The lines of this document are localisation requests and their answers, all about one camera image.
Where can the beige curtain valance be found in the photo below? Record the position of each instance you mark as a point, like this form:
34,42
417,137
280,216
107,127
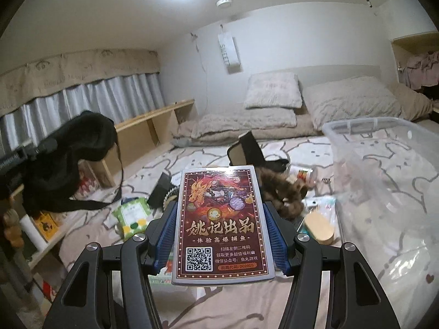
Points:
68,72

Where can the person's left hand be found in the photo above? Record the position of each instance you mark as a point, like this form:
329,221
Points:
10,229

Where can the white smoke detector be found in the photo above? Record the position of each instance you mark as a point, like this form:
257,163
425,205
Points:
223,2

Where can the white hanging wall sign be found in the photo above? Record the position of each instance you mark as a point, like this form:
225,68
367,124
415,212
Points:
229,53

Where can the green wet wipes pack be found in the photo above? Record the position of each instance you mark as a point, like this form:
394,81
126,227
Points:
132,216

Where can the yellow box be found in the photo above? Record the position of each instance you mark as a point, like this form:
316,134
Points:
46,226

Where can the red white patterned box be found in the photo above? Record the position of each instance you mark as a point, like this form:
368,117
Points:
85,181

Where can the beige fleece blanket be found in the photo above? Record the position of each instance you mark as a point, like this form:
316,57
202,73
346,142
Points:
308,128

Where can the long wooden shelf unit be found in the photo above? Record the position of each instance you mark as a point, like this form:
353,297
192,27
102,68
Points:
144,123

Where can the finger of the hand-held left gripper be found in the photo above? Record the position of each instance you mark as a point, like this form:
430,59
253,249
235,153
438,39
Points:
12,165
41,147

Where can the pink clothes pile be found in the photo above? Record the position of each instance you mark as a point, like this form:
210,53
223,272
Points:
423,65

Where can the small printed jar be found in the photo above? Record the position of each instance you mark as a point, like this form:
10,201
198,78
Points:
303,174

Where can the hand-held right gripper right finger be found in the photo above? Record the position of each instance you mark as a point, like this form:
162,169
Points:
276,243

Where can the oval wooden brush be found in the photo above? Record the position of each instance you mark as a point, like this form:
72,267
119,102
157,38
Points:
319,229

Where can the small fluffy pillow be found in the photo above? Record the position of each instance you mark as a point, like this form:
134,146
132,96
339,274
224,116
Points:
272,90

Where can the large fluffy pillow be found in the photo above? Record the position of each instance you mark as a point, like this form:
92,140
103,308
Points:
349,101

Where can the brown furry hair claw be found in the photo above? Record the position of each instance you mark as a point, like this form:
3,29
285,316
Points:
288,192

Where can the rhinestone hair band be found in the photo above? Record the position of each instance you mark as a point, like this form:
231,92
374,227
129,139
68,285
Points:
170,198

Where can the tall black box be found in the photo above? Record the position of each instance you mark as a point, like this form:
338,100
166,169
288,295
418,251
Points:
160,190

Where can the metal telescopic back scratcher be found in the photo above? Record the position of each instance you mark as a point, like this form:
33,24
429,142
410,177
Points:
324,180

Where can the clear plastic storage container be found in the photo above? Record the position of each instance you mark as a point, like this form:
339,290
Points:
377,164

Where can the folded fluffy blanket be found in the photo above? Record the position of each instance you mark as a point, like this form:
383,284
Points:
247,121

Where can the red playing card box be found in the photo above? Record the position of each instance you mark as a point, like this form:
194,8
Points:
223,226

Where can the black glove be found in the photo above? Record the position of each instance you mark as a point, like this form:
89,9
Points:
276,163

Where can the grey curtain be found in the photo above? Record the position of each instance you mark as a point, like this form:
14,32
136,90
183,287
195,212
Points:
103,96

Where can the white paper roll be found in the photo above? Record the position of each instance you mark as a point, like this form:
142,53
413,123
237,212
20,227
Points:
32,233

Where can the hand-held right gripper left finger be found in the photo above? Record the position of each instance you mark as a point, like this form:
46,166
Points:
164,236

